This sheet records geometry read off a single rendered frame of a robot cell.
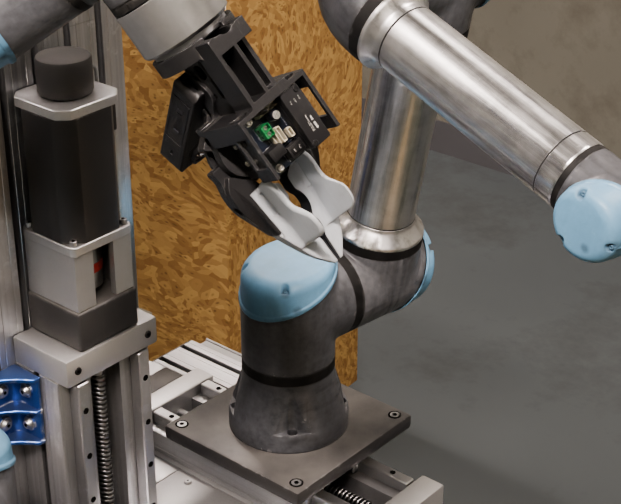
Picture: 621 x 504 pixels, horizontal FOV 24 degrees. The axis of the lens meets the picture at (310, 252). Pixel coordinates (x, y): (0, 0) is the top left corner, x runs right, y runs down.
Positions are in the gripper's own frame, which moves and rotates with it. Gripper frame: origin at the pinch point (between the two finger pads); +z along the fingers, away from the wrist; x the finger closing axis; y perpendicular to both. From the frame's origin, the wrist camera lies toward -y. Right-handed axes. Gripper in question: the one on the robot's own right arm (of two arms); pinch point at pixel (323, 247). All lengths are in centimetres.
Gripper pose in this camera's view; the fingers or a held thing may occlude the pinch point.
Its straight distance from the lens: 116.5
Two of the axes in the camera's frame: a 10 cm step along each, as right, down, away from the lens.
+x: 6.6, -6.2, 4.2
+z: 5.5, 7.8, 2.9
